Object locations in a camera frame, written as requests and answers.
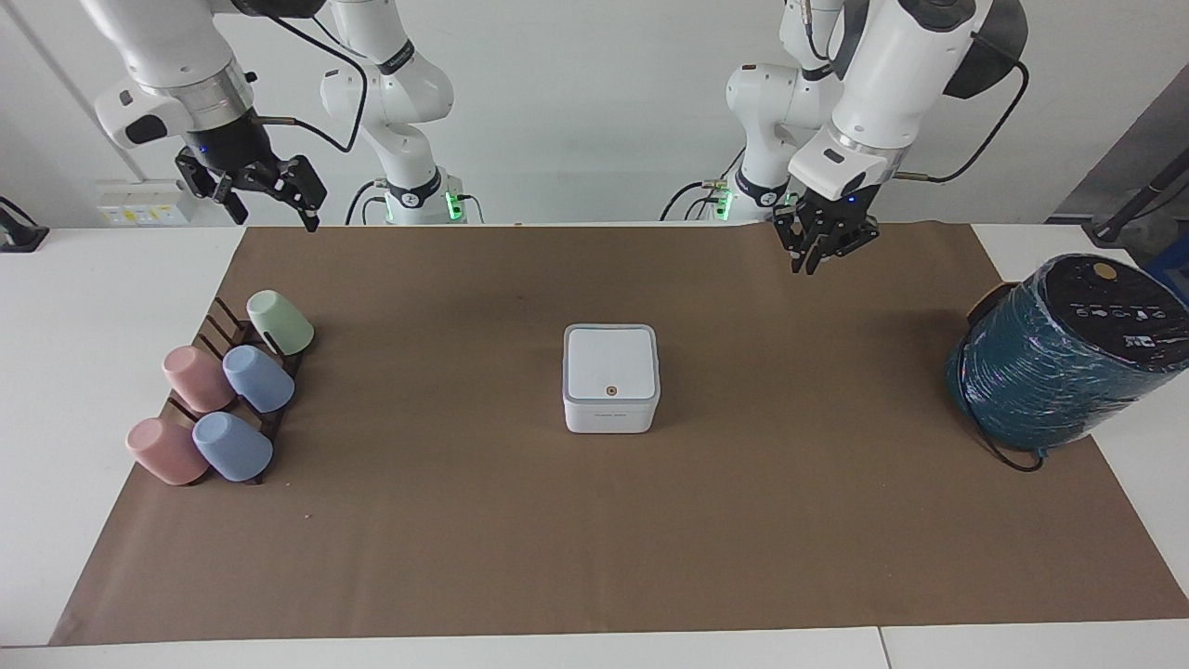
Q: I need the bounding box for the blue plastic cup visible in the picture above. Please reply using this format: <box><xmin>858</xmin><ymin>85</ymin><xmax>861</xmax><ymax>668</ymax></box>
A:
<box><xmin>222</xmin><ymin>345</ymin><xmax>296</xmax><ymax>413</ymax></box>
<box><xmin>191</xmin><ymin>411</ymin><xmax>275</xmax><ymax>483</ymax></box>

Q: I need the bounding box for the green plastic cup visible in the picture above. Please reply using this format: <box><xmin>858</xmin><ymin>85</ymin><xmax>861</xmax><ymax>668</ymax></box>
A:
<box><xmin>246</xmin><ymin>290</ymin><xmax>316</xmax><ymax>357</ymax></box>

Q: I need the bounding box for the pink plastic cup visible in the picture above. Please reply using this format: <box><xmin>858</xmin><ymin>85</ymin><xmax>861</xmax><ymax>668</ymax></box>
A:
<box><xmin>125</xmin><ymin>417</ymin><xmax>210</xmax><ymax>487</ymax></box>
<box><xmin>163</xmin><ymin>345</ymin><xmax>237</xmax><ymax>414</ymax></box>

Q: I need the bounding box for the white wall socket panel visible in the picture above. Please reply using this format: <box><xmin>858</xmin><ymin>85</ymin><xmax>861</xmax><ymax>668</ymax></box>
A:
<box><xmin>95</xmin><ymin>178</ymin><xmax>198</xmax><ymax>228</ymax></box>

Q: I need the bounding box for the black stand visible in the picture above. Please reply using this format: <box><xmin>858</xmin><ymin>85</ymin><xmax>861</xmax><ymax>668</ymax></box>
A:
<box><xmin>1080</xmin><ymin>147</ymin><xmax>1189</xmax><ymax>246</ymax></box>
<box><xmin>0</xmin><ymin>196</ymin><xmax>50</xmax><ymax>253</ymax></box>

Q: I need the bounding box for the dark wooden cup rack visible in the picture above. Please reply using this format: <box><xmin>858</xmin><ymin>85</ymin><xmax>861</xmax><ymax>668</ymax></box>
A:
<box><xmin>165</xmin><ymin>296</ymin><xmax>309</xmax><ymax>486</ymax></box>

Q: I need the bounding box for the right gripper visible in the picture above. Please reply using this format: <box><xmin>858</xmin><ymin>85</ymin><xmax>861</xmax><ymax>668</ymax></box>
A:
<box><xmin>175</xmin><ymin>110</ymin><xmax>329</xmax><ymax>234</ymax></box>

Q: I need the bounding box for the white square trash can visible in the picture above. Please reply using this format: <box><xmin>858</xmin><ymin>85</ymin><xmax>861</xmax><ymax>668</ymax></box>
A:
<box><xmin>561</xmin><ymin>323</ymin><xmax>662</xmax><ymax>435</ymax></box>

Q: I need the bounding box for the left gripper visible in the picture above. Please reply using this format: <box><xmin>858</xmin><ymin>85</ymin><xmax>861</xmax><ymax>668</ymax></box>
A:
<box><xmin>773</xmin><ymin>179</ymin><xmax>882</xmax><ymax>277</ymax></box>

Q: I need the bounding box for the teal wrapped cylinder appliance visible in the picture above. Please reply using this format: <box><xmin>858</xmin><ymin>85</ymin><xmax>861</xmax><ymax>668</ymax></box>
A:
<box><xmin>945</xmin><ymin>253</ymin><xmax>1189</xmax><ymax>455</ymax></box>

